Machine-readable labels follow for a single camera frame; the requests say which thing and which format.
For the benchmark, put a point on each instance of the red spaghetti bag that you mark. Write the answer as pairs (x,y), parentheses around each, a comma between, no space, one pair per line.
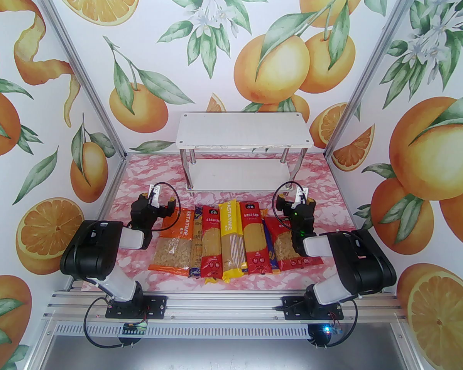
(212,245)
(254,241)

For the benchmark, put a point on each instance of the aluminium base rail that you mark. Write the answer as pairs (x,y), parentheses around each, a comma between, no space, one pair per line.
(223,306)

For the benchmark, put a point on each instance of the white two-tier shelf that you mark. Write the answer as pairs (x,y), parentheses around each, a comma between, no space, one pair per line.
(243,133)

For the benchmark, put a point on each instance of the orange Pastatime short pasta bag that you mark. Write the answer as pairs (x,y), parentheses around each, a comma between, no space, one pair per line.
(169,249)

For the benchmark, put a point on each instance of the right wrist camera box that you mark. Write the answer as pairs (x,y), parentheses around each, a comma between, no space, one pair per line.
(301,198)

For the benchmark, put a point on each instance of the yellow Pastatime spaghetti bag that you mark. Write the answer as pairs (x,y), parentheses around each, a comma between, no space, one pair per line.
(233,245)

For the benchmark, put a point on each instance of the dark blue spaghetti bag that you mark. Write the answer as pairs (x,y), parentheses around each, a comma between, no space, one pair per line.
(197,245)

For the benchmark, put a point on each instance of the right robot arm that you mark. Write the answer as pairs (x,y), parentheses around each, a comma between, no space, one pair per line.
(359,260)

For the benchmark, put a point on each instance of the small circuit board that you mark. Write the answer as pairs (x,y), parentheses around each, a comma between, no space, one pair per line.
(330,330)
(135,327)

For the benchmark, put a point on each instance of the aluminium frame post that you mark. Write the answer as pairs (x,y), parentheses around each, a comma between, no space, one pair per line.
(81,68)
(374,68)

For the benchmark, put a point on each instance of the red short pasta bag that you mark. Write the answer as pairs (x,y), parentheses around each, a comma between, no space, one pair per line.
(285,258)

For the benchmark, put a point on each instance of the blue orecchiette pasta bag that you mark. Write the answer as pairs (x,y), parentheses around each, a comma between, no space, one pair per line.
(272,258)

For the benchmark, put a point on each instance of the pink marble patterned mat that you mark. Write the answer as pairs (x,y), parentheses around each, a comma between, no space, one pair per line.
(158,168)

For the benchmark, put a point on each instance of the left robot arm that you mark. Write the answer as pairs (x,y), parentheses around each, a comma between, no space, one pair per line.
(88,253)

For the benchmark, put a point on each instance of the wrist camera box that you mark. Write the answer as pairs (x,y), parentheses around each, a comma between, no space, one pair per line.
(301,198)
(153,195)

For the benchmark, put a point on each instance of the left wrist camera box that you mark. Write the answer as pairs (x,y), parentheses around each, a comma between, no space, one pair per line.
(153,195)

